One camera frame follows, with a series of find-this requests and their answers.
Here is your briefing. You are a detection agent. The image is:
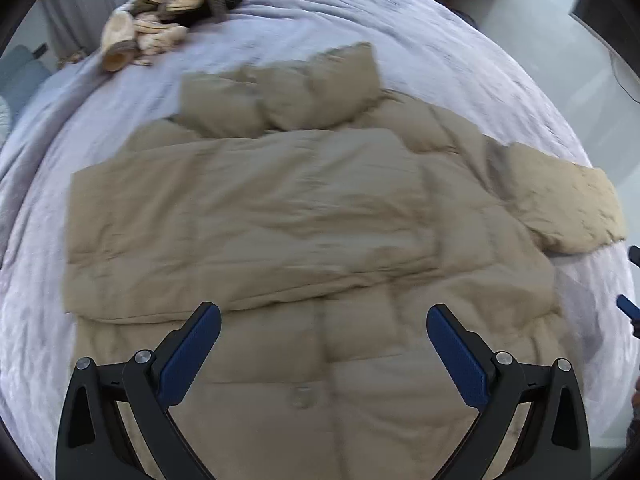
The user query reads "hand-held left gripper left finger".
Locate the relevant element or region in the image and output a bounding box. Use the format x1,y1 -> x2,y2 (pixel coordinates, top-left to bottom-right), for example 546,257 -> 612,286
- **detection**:
56,302 -> 222,480

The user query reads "pile of beige plush clothes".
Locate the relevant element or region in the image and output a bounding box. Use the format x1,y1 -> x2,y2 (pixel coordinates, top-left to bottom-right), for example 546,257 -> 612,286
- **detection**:
99,0 -> 261,73

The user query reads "beige puffer jacket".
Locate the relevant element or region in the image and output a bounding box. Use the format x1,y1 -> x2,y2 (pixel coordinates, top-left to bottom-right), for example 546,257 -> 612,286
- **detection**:
60,41 -> 628,480

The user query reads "black cable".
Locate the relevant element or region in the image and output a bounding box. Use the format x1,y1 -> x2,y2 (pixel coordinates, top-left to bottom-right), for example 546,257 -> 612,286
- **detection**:
606,49 -> 640,98

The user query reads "lavender bed cover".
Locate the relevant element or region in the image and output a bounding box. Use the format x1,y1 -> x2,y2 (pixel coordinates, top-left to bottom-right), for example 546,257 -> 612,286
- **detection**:
0,0 -> 640,480

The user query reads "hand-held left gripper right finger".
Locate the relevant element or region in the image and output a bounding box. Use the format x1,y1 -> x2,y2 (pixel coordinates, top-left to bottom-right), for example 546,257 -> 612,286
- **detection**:
426,303 -> 592,480

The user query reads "light curtain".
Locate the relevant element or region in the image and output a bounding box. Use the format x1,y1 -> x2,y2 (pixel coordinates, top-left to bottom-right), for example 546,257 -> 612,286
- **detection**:
39,0 -> 132,61

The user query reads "blue chair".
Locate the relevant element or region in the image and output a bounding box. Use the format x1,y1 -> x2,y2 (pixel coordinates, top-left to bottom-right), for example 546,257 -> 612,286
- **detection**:
0,44 -> 52,128

